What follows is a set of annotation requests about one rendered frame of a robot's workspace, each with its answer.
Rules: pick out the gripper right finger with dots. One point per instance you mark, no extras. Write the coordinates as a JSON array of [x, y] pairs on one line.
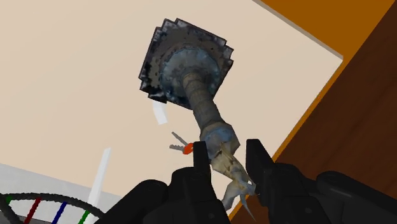
[[285, 192]]

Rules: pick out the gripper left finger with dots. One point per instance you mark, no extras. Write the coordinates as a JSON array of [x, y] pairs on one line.
[[189, 192]]

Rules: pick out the keys with orange tag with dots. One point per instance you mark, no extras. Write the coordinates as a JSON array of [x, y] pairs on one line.
[[185, 147]]

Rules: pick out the white flat strip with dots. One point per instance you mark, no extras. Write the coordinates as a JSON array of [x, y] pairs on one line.
[[160, 112]]

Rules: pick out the white long stick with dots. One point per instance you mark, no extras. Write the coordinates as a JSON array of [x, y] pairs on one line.
[[98, 181]]

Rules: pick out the brown wooden furniture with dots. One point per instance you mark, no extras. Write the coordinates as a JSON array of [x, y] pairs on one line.
[[350, 124]]

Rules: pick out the grey figure on dark base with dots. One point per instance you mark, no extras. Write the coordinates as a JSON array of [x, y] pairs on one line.
[[192, 77]]

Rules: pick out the black hoop with coloured bands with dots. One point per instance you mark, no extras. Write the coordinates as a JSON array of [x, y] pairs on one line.
[[46, 198]]

